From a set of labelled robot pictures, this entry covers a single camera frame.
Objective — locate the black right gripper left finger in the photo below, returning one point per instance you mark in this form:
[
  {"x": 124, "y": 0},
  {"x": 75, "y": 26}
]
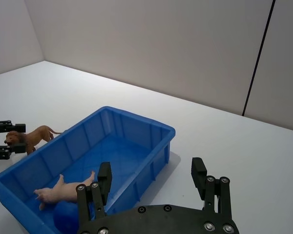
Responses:
[{"x": 104, "y": 180}]

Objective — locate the brown toy lion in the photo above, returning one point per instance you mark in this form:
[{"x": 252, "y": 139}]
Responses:
[{"x": 36, "y": 137}]

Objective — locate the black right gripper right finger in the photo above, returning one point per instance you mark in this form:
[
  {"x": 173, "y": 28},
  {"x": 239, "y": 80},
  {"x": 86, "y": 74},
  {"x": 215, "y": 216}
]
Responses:
[{"x": 198, "y": 175}]

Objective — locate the pink toy pig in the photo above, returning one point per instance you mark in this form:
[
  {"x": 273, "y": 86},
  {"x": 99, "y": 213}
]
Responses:
[{"x": 63, "y": 192}]

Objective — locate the blue ball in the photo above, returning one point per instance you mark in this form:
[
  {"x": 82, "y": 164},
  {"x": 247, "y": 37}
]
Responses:
[{"x": 64, "y": 215}]

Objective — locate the blue plastic bin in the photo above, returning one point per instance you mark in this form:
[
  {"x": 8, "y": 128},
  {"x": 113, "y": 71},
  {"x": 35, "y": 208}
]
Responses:
[{"x": 127, "y": 151}]

